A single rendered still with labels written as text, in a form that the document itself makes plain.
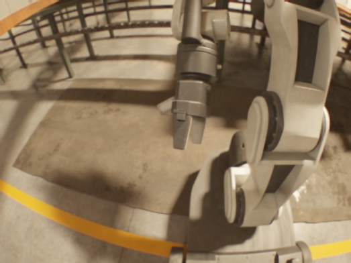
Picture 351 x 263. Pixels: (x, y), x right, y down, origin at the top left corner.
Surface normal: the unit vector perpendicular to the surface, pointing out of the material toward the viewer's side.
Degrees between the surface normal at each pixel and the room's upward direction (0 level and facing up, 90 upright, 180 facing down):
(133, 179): 0
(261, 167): 63
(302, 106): 56
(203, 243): 0
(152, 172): 0
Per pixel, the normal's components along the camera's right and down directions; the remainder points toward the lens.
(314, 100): -0.10, 0.41
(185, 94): -0.39, 0.03
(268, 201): -0.03, -0.72
